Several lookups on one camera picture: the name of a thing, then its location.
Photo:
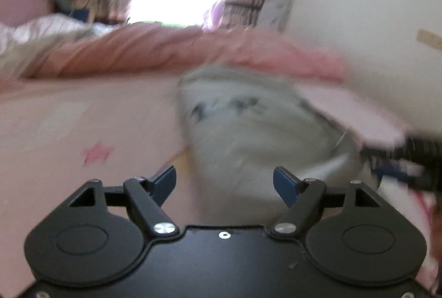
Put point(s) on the white pastel patterned quilt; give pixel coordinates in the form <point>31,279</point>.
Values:
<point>24,45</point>

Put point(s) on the pink cartoon bed sheet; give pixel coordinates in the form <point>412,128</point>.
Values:
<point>56,135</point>

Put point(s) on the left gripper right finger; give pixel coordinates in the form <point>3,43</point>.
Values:
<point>287,185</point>

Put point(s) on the pink quilted headboard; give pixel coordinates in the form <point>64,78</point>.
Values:
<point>19,12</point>

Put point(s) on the pink duvet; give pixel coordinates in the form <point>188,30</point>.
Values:
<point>141,47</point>

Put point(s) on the grey jacket with black lining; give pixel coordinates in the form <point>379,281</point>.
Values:
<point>241,126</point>

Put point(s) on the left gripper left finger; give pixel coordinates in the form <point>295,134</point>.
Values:
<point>161,186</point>

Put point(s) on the beige wall socket strip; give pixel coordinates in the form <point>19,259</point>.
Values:
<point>429,38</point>

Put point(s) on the white patterned ironing board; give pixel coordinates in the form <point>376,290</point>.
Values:
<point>274,15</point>

